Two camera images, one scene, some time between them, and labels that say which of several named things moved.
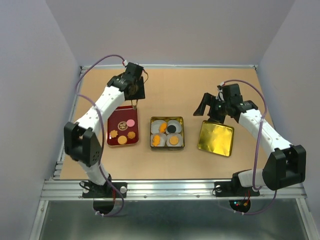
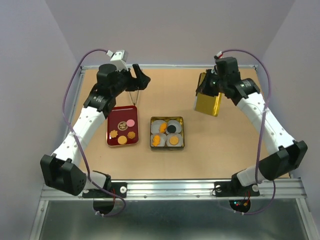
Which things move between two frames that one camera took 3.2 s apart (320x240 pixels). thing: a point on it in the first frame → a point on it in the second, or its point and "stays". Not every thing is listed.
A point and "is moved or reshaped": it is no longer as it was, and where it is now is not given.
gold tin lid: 216,137 is moved or reshaped
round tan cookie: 173,140 stays
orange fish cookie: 156,140 stays
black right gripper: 209,100 → 203,88
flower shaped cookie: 113,133 stays
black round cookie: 171,129 stays
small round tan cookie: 131,135 stays
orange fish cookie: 163,127 stays
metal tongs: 135,107 is moved or reshaped
